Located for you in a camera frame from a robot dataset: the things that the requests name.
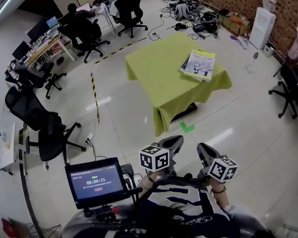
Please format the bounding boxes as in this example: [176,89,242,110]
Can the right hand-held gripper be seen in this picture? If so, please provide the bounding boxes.
[196,142,239,184]

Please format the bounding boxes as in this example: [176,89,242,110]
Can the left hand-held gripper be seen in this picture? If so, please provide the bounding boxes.
[139,135,185,178]

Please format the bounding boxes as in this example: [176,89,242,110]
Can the dark blue book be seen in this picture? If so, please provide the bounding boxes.
[180,57,191,73]

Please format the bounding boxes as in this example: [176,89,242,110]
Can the white book with yellow-green band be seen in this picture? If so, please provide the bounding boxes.
[184,49,217,82]

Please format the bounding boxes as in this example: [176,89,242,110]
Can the person's right forearm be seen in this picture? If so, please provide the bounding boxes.
[210,181,229,211]

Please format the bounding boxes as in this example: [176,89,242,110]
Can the person's left forearm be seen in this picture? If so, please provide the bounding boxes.
[140,174,157,190]

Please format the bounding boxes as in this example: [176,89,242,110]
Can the green floor tape mark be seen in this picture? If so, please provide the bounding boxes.
[179,121,196,134]

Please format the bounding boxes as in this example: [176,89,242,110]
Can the person's navy white shirt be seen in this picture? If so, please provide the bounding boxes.
[62,176,266,238]

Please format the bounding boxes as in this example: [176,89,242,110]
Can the black monitor screen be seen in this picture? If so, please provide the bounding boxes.
[65,157,131,210]

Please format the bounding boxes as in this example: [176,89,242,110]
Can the yellow-green tablecloth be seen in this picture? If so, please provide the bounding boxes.
[125,32,233,137]

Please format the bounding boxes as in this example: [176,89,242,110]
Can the yellow black floor tape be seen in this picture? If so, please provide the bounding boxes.
[89,37,148,124]

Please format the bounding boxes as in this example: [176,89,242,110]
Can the black mesh office chair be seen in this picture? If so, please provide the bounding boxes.
[4,85,87,170]
[12,61,68,100]

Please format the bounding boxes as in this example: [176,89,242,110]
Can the small white bin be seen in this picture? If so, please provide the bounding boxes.
[263,42,276,58]

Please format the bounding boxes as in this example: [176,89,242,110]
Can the cardboard box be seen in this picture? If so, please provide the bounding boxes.
[218,8,253,36]

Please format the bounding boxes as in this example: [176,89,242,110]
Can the white water dispenser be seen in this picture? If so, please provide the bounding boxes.
[248,6,277,50]

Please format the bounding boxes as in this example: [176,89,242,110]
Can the grey backpack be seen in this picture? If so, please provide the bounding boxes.
[174,1,192,21]

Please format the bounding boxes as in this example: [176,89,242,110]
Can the white printed board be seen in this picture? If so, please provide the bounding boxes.
[0,121,17,170]

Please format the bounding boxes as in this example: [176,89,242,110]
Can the white table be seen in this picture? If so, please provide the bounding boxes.
[88,2,117,38]

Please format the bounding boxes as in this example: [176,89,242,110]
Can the white cluttered desk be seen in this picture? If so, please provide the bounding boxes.
[26,31,76,68]

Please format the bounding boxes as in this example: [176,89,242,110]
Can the black high-back office chair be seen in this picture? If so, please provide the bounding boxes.
[113,0,149,39]

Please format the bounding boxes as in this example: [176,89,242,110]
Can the open laptop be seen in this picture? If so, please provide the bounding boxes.
[45,15,60,30]

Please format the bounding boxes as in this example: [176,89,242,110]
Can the black computer monitor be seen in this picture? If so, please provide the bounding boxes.
[11,40,31,60]
[26,17,51,44]

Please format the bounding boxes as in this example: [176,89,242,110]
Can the black wrist bracelet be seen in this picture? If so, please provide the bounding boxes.
[210,185,227,194]

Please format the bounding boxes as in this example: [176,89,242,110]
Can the wire rack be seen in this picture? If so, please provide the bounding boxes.
[7,217,63,238]

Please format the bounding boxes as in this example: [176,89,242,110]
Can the pile of black cables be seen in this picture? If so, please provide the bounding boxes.
[149,5,221,41]

